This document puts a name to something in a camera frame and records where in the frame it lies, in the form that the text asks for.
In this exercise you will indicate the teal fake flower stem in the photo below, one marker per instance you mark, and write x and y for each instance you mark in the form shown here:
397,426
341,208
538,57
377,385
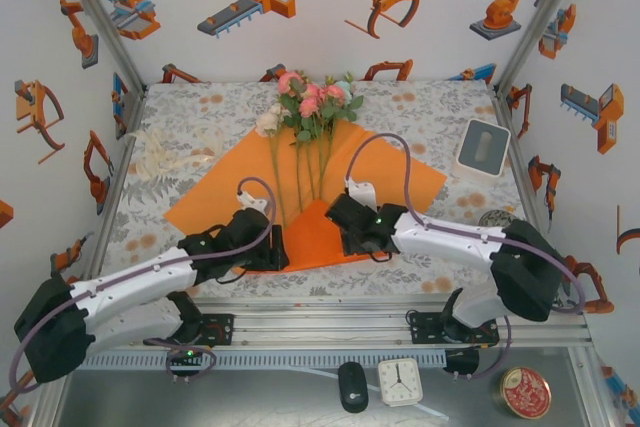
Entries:
345,86

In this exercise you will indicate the black controller board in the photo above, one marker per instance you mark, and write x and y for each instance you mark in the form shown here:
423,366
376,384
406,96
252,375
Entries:
462,362
187,357

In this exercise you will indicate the orange wrapping paper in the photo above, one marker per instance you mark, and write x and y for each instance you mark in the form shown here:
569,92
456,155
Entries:
390,172

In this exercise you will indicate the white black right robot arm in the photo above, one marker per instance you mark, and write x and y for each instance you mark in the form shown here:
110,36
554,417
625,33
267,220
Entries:
450,239

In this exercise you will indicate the black computer mouse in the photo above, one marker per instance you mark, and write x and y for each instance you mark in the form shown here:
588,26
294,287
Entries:
353,387

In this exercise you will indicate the pale pink rose flower stem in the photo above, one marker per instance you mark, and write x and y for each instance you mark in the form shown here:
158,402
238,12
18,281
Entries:
276,109

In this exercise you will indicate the aluminium frame cross rails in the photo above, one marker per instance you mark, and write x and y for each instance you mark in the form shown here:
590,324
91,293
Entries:
325,322

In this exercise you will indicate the cream printed ribbon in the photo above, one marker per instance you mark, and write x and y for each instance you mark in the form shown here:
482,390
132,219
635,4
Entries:
150,157

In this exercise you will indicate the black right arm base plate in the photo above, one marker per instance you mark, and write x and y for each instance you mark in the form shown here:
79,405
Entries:
422,327

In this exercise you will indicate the cream rose fake flower stem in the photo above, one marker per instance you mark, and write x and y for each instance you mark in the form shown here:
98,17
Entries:
265,126

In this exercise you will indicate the floral patterned tablecloth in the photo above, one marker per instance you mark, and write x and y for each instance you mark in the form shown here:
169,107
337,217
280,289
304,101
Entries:
400,112

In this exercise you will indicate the white square clock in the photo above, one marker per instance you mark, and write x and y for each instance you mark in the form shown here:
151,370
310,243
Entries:
400,382

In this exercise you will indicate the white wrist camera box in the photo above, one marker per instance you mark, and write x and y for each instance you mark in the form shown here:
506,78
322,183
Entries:
361,192
252,202

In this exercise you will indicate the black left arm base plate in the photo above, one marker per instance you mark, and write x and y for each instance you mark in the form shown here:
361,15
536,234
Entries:
225,329

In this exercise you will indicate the aluminium corner post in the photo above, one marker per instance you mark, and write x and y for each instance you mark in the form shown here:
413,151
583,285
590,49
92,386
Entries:
100,17
540,17

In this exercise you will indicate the patterned ceramic dish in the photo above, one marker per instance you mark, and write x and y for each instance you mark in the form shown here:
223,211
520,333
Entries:
492,217

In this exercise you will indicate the red gold round tin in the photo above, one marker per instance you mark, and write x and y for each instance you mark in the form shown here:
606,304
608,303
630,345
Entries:
525,392

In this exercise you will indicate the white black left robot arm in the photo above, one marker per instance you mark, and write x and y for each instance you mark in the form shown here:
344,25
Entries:
140,279

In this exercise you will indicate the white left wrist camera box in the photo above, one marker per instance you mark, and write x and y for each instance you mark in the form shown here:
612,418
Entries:
252,202

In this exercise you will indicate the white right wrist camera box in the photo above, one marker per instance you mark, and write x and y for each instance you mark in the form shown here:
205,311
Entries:
361,192

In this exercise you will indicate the white grey tissue box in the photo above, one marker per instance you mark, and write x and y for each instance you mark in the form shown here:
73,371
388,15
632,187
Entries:
482,147

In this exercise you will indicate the aluminium side rail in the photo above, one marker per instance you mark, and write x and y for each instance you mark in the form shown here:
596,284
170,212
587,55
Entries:
114,182

